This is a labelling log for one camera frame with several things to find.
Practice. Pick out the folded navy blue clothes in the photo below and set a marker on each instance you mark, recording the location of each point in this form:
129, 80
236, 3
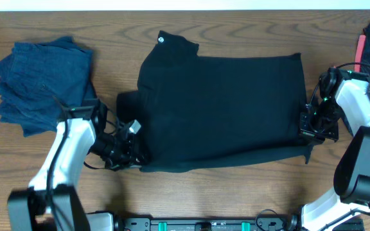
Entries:
36, 77

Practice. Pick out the red garment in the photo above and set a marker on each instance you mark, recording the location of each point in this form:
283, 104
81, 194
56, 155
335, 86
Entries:
359, 51

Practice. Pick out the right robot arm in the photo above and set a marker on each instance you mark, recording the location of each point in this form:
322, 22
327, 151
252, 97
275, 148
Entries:
346, 94

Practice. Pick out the black t-shirt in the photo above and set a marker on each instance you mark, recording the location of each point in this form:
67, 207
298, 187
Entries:
200, 112

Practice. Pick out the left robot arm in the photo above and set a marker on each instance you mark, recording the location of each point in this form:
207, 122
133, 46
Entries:
50, 201

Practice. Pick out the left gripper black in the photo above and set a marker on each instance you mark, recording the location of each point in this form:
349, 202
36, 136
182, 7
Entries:
132, 147

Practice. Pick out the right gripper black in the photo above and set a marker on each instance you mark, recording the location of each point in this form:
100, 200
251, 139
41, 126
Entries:
333, 135

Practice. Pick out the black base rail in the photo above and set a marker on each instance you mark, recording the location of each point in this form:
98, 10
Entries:
204, 225

